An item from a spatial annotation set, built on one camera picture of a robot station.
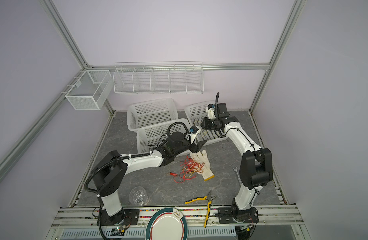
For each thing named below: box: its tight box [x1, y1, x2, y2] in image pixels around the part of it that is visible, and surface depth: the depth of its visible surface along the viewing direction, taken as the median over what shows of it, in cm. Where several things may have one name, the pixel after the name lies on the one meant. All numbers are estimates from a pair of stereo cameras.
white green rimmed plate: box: [145, 207, 189, 240], surface depth 72 cm
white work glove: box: [189, 150, 215, 182], surface depth 91 cm
